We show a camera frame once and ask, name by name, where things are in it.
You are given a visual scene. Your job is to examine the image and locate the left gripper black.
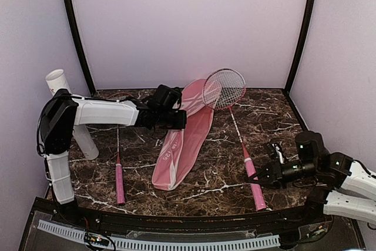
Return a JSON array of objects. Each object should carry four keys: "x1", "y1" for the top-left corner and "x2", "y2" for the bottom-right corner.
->
[{"x1": 156, "y1": 109, "x2": 187, "y2": 129}]

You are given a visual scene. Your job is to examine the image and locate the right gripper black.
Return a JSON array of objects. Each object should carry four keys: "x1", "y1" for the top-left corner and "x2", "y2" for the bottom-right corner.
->
[{"x1": 249, "y1": 157, "x2": 318, "y2": 189}]

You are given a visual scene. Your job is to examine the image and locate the pink racket bag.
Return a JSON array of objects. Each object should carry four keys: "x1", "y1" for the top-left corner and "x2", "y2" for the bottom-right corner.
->
[{"x1": 152, "y1": 79, "x2": 214, "y2": 191}]

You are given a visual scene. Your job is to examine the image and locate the white pink badminton racket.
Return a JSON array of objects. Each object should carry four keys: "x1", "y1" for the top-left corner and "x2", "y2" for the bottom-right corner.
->
[{"x1": 202, "y1": 68, "x2": 267, "y2": 212}]

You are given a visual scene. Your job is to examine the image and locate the red badminton racket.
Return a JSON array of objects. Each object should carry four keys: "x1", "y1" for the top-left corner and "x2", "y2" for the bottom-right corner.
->
[{"x1": 109, "y1": 92, "x2": 133, "y2": 206}]

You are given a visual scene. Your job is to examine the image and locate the white shuttlecock tube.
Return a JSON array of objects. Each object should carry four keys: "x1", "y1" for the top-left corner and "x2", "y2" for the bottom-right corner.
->
[{"x1": 45, "y1": 68, "x2": 99, "y2": 160}]

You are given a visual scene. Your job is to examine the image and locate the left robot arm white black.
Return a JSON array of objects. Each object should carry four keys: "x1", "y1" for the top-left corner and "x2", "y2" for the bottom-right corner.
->
[{"x1": 36, "y1": 85, "x2": 187, "y2": 225}]

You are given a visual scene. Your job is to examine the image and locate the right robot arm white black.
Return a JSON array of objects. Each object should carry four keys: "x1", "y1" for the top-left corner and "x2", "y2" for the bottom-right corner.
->
[{"x1": 249, "y1": 130, "x2": 375, "y2": 225}]

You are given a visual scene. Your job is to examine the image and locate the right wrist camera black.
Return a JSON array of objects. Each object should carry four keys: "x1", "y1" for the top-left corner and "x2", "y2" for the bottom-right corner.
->
[{"x1": 264, "y1": 143, "x2": 287, "y2": 164}]

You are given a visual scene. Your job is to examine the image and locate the black front rail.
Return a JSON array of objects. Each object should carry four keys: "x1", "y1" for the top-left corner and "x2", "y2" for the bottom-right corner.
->
[{"x1": 52, "y1": 200, "x2": 333, "y2": 236}]

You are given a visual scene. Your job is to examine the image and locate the grey slotted cable duct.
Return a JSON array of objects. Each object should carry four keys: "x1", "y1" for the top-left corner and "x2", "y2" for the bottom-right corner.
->
[{"x1": 37, "y1": 220, "x2": 280, "y2": 251}]

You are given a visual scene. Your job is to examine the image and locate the black left corner post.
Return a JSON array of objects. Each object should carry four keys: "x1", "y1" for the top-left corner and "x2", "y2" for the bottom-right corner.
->
[{"x1": 63, "y1": 0, "x2": 96, "y2": 96}]

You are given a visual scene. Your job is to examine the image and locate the black corner post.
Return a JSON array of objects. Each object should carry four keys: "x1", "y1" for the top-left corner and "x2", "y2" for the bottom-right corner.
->
[
  {"x1": 283, "y1": 0, "x2": 315, "y2": 96},
  {"x1": 63, "y1": 0, "x2": 96, "y2": 96}
]

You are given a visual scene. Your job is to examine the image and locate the black right corner post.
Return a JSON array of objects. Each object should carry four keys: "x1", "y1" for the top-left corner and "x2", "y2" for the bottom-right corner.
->
[{"x1": 283, "y1": 0, "x2": 315, "y2": 96}]

